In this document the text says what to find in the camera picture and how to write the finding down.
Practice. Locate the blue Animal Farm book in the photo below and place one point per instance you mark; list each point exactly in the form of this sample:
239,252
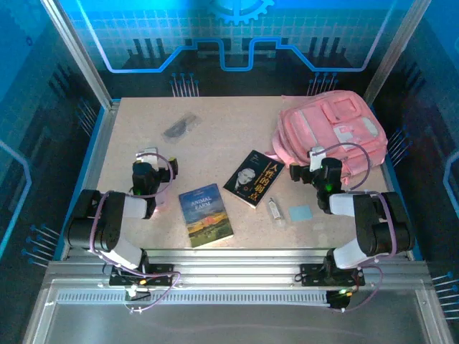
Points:
206,215

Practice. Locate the black book with portrait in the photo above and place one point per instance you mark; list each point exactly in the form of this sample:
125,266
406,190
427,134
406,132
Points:
252,179

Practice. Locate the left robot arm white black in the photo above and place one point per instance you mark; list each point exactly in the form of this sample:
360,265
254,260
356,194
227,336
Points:
107,222

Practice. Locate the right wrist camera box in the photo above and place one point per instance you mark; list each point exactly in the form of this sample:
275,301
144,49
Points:
317,157

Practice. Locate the aluminium frame rail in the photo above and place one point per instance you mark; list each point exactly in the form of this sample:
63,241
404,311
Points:
233,267

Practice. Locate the clear bag with black items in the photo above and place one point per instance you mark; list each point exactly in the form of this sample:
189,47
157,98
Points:
181,127

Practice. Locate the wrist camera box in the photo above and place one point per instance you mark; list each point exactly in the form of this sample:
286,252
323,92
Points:
148,155
317,157

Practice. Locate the aluminium table side rail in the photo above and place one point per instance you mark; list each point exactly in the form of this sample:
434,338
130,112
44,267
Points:
94,161

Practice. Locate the light blue sticky note pad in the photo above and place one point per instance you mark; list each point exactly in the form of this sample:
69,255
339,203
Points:
300,213

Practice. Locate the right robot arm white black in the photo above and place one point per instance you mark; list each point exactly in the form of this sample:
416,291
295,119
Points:
380,229

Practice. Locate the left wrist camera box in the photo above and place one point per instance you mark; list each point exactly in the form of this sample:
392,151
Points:
148,155

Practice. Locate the glue tube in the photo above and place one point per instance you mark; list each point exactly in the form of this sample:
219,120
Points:
275,211

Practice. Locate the aluminium frame post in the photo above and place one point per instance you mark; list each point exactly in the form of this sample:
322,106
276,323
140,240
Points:
82,61
391,53

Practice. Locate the small black controller box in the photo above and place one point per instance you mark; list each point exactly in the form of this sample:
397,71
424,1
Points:
337,299

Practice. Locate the pink backpack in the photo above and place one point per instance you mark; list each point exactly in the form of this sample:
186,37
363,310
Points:
322,118

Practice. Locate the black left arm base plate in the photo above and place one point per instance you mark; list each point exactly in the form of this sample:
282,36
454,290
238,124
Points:
161,272

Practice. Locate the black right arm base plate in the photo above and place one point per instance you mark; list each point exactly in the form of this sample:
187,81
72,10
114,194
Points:
312,274

